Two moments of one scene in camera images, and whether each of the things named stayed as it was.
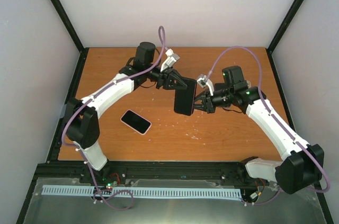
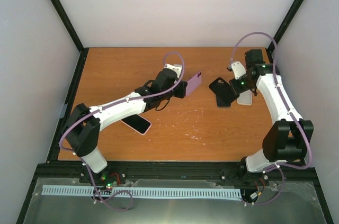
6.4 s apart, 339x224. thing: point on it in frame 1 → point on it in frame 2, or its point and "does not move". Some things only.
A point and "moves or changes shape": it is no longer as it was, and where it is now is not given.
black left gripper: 165,78 → 180,93
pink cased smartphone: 135,122 does not move
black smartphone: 184,98 moves or changes shape
